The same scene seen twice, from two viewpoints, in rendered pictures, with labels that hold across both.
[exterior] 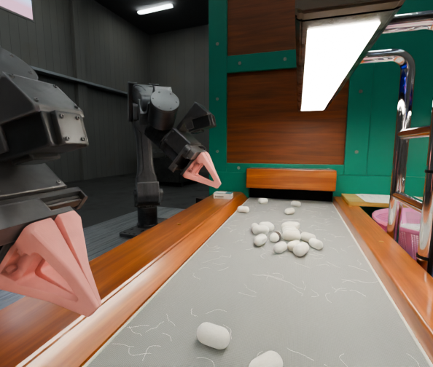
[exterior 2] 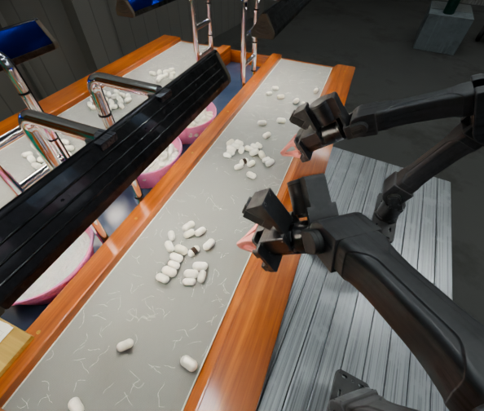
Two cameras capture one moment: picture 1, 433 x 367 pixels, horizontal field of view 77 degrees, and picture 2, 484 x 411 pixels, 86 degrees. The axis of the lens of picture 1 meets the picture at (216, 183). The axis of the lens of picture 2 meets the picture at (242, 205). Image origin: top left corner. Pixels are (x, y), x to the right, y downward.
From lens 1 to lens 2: 0.97 m
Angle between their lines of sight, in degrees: 123
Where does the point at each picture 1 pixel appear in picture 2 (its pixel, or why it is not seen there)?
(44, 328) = (300, 173)
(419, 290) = (172, 178)
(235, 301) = (240, 193)
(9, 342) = (305, 170)
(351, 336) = (208, 176)
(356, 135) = not seen: outside the picture
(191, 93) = not seen: outside the picture
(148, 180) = (359, 399)
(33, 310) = not seen: hidden behind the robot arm
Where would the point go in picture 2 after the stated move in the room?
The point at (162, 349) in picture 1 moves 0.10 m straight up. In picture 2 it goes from (266, 177) to (269, 152)
